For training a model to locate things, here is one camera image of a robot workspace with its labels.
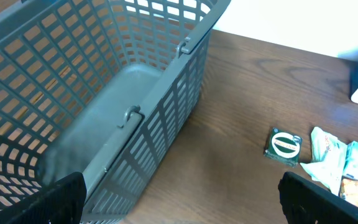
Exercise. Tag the black round-label item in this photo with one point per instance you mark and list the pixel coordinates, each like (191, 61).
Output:
(283, 147)

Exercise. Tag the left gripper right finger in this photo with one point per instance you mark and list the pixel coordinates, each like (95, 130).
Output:
(304, 202)

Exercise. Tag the teal snack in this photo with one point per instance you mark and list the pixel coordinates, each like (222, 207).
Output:
(328, 160)

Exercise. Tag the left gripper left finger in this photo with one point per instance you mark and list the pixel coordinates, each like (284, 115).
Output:
(59, 203)

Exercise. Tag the grey plastic mesh basket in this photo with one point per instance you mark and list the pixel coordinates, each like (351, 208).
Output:
(97, 87)

